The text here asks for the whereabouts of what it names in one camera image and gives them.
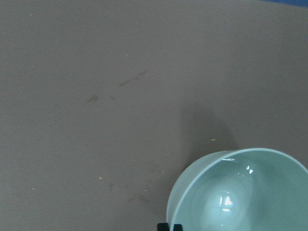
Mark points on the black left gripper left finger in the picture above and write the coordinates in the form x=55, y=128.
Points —
x=162, y=227

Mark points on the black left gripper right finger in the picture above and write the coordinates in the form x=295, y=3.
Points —
x=177, y=227

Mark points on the pale green ceramic bowl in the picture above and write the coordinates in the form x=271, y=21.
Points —
x=254, y=189

